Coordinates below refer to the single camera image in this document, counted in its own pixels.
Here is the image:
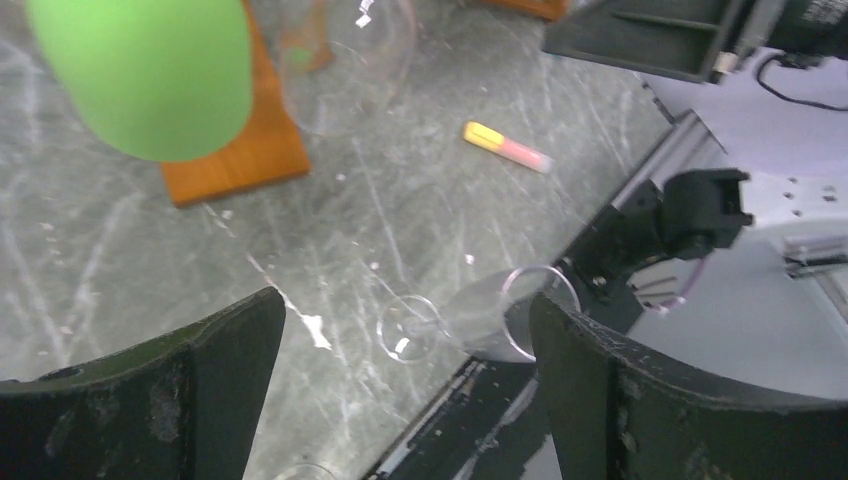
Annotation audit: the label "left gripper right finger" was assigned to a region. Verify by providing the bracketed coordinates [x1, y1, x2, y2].
[529, 293, 847, 479]

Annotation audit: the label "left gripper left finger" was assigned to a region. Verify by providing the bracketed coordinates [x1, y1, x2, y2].
[1, 287, 286, 479]

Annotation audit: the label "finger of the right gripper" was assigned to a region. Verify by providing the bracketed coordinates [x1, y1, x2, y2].
[542, 0, 749, 83]

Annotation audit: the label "green plastic wine glass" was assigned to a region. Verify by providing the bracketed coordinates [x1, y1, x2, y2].
[24, 1, 253, 162]

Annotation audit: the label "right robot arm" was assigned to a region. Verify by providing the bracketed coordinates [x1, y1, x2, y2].
[542, 1, 847, 302]

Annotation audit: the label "wooden shelf rack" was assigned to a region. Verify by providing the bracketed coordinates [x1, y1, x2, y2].
[481, 0, 572, 22]

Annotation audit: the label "gold wine glass rack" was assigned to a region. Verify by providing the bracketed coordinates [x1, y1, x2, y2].
[160, 1, 311, 208]

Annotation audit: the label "yellow pink highlighter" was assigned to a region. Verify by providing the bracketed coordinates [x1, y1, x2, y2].
[463, 121, 553, 174]

